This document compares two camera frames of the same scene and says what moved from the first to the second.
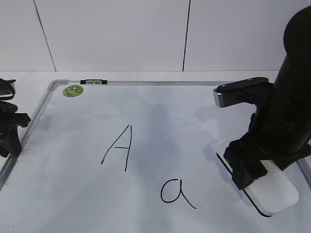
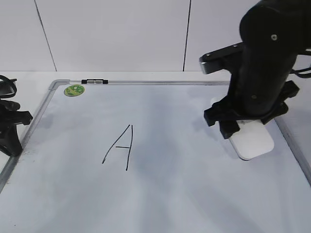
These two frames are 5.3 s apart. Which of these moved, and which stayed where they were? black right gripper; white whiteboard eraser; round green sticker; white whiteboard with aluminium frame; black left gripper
Moved: white whiteboard eraser; black right gripper
Stayed: white whiteboard with aluminium frame; round green sticker; black left gripper
